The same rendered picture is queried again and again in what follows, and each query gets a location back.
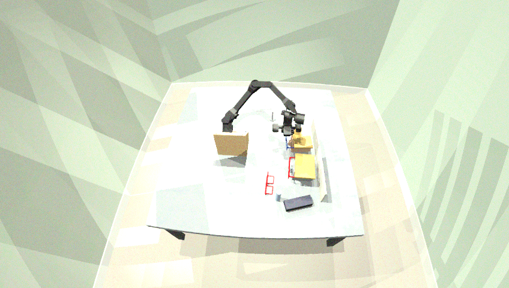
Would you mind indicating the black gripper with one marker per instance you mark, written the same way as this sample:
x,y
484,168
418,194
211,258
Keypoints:
x,y
276,127

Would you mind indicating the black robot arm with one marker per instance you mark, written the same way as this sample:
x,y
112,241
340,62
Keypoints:
x,y
254,86

